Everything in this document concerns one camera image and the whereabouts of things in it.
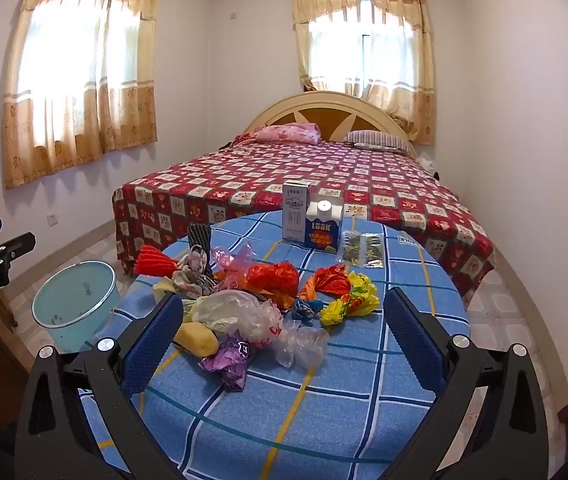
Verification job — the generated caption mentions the purple foil wrapper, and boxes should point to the purple foil wrapper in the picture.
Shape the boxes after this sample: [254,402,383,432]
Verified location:
[199,332,252,392]

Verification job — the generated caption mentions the clear plastic wrap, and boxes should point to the clear plastic wrap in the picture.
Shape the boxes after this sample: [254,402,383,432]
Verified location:
[274,320,331,368]

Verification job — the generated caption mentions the pale yellow plastic bag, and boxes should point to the pale yellow plastic bag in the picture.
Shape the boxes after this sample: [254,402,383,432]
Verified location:
[153,280,185,306]

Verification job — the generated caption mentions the light teal waste bin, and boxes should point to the light teal waste bin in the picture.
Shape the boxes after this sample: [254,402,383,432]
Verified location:
[32,260,124,356]

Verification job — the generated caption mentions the yellow colourful plastic wrapper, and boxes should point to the yellow colourful plastic wrapper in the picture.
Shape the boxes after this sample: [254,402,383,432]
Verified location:
[320,272,381,327]

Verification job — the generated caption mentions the beige floral window curtain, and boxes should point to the beige floral window curtain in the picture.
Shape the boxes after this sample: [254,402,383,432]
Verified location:
[3,0,161,190]
[291,0,434,147]

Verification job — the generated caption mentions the pink floral pillow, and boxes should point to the pink floral pillow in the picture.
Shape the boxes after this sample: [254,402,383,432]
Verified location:
[234,122,322,145]

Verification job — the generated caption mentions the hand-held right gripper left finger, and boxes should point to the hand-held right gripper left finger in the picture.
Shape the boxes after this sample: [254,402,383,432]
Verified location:
[14,291,187,480]

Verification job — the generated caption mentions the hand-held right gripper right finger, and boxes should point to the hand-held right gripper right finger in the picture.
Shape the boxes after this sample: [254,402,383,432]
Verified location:
[379,286,550,480]

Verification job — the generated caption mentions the orange red foil wrapper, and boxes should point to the orange red foil wrapper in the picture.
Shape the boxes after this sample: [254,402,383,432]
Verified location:
[300,265,352,302]

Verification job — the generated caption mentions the cream wooden bed headboard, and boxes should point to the cream wooden bed headboard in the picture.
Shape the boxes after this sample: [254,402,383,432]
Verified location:
[241,91,417,158]

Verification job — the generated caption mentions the clear packet of dark pieces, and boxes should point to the clear packet of dark pieces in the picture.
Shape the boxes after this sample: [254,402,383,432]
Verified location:
[338,230,385,268]

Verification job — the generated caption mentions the white milk carton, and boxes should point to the white milk carton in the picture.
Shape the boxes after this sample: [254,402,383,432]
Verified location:
[282,181,313,244]

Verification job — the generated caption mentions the yellow sponge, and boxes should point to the yellow sponge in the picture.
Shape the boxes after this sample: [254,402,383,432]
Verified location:
[174,322,219,358]

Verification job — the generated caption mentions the striped pillow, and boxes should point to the striped pillow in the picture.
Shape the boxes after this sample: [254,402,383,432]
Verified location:
[343,130,415,155]

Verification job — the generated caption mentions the blue plaid tablecloth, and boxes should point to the blue plaid tablecloth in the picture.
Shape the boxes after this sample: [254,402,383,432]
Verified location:
[79,210,470,480]

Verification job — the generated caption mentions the red checkered bedspread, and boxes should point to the red checkered bedspread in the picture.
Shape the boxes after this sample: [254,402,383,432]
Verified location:
[112,139,497,306]

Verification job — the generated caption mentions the pink transparent plastic bag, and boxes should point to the pink transparent plastic bag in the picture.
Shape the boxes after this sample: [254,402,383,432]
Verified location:
[211,242,259,291]

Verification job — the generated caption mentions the red honeycomb paper wrapper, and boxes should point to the red honeycomb paper wrapper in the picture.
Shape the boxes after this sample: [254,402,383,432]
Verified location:
[134,246,177,278]

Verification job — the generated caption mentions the blue foil wrapper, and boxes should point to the blue foil wrapper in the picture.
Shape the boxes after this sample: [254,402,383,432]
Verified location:
[286,299,325,322]

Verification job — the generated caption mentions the white plastic bag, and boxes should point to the white plastic bag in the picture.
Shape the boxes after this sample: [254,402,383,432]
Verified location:
[184,290,285,347]

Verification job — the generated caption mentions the red crinkled plastic wrapper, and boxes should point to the red crinkled plastic wrapper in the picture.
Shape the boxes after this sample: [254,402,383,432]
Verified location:
[246,261,301,306]

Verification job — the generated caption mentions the blue carton with white cap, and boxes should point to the blue carton with white cap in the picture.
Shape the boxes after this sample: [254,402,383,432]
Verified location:
[305,193,342,252]

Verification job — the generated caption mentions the grey pink patterned wrapper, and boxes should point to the grey pink patterned wrapper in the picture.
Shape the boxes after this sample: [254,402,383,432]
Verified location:
[171,245,219,298]

